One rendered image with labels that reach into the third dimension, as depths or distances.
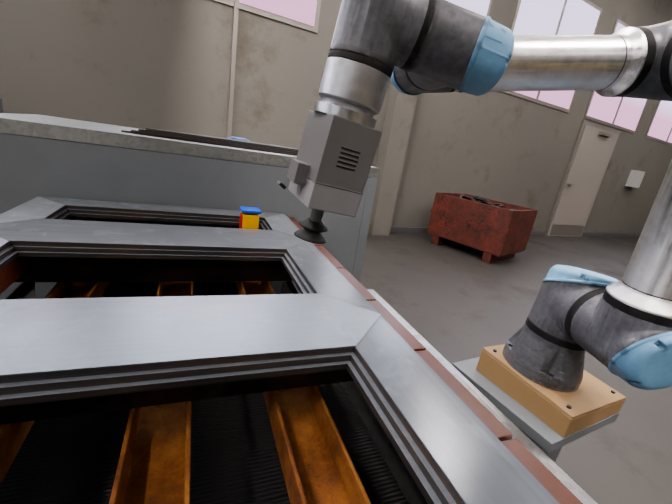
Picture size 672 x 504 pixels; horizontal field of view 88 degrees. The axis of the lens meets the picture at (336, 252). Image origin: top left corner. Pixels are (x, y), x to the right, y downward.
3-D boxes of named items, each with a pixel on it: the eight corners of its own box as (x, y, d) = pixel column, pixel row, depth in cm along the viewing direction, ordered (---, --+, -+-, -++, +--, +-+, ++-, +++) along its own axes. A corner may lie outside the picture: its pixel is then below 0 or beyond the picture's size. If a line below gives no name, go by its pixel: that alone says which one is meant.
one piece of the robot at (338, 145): (292, 70, 42) (261, 201, 46) (318, 66, 34) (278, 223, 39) (362, 97, 46) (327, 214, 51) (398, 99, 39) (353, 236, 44)
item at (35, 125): (-48, 126, 94) (-50, 111, 93) (39, 124, 147) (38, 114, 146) (377, 178, 144) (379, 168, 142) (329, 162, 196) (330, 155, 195)
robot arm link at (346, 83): (343, 54, 35) (315, 59, 42) (330, 102, 36) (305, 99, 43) (402, 80, 38) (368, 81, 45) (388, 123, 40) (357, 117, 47)
